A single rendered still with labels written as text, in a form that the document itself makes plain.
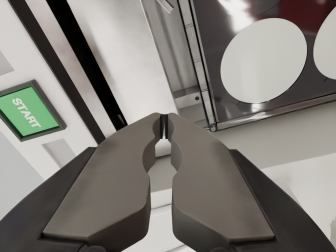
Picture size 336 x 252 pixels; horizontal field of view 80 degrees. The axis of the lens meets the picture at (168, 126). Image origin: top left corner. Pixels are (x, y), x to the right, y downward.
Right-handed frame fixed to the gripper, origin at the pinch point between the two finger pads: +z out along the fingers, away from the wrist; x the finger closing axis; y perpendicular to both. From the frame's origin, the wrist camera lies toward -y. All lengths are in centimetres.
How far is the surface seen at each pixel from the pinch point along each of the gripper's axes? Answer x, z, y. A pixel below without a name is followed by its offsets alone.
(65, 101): -10.0, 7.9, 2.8
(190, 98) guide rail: 3.9, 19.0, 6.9
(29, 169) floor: -105, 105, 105
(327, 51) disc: 18.8, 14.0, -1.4
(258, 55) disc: 10.8, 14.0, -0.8
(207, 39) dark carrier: 4.6, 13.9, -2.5
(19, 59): -13.1, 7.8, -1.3
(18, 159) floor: -110, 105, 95
